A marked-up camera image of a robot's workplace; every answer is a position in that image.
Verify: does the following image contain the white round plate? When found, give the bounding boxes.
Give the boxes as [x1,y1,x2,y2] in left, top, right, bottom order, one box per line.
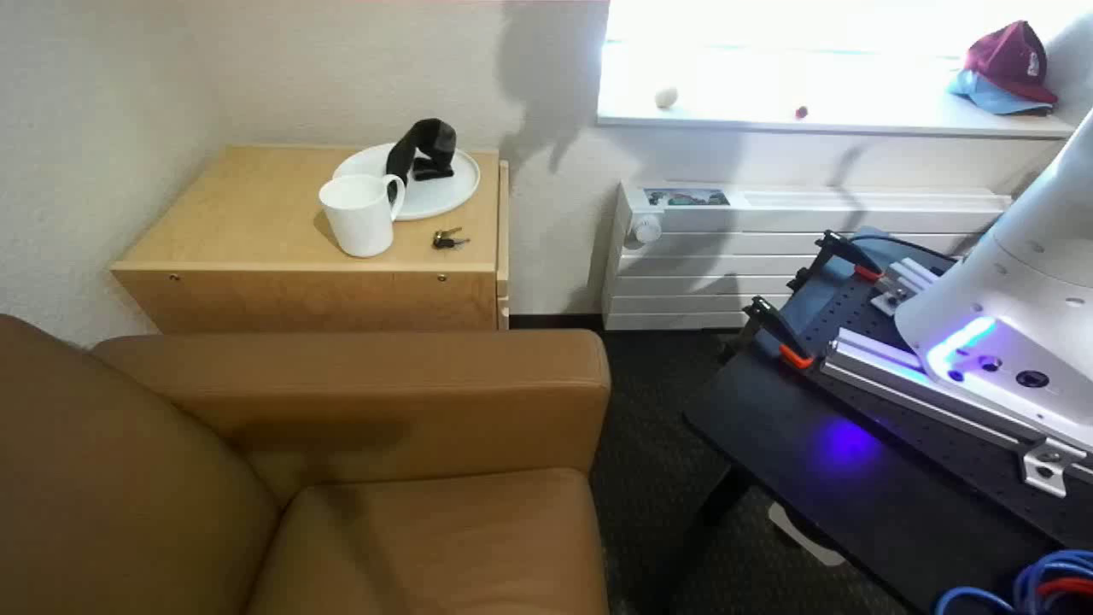
[328,139,486,221]

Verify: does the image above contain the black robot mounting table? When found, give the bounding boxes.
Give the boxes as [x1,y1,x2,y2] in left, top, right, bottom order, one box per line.
[685,234,1093,615]

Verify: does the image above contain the black clamp orange handle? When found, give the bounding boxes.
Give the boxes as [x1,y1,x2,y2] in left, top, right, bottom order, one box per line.
[746,299,820,377]
[815,228,901,295]

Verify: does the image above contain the white window sill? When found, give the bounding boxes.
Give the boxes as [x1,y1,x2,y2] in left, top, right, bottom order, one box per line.
[595,84,1079,145]

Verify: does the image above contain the light wooden dresser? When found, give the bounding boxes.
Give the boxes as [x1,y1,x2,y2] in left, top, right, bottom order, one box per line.
[110,145,514,334]

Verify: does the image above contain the white object on floor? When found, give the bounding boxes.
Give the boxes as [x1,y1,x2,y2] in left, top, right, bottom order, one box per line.
[764,498,848,571]

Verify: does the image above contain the blue cable bundle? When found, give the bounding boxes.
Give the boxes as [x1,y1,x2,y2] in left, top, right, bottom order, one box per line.
[934,547,1093,615]

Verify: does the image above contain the maroon baseball cap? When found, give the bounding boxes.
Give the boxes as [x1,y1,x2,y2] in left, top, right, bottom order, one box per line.
[963,16,1064,109]

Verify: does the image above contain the silver corner bracket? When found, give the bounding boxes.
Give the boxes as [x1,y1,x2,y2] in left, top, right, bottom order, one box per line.
[1019,441,1074,501]

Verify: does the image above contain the white mug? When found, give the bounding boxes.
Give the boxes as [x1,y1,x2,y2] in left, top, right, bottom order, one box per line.
[316,171,412,259]

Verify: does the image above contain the brown leather armchair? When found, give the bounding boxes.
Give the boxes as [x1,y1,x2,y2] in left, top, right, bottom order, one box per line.
[0,311,614,615]

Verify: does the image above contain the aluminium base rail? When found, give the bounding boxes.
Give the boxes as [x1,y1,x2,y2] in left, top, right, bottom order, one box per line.
[818,325,1093,486]

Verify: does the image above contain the black sock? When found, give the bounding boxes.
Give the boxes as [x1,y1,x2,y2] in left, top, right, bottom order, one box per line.
[383,117,463,183]

